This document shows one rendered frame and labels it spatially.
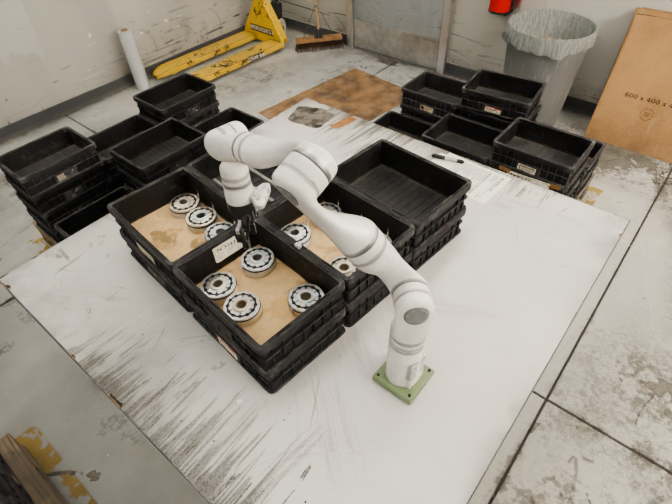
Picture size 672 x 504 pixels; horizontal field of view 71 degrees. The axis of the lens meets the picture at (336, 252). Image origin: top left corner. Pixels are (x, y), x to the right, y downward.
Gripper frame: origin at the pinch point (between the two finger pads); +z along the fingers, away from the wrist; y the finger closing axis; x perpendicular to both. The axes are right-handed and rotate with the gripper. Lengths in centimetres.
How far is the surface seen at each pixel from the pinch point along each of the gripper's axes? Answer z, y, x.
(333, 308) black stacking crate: 12.6, 12.9, 25.2
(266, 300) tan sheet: 14.7, 10.4, 5.4
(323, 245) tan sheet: 14.6, -13.4, 18.3
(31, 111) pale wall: 85, -210, -246
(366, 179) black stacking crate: 15, -49, 29
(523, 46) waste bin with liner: 35, -226, 115
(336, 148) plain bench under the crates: 28, -89, 12
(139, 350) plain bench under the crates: 27.7, 22.9, -32.2
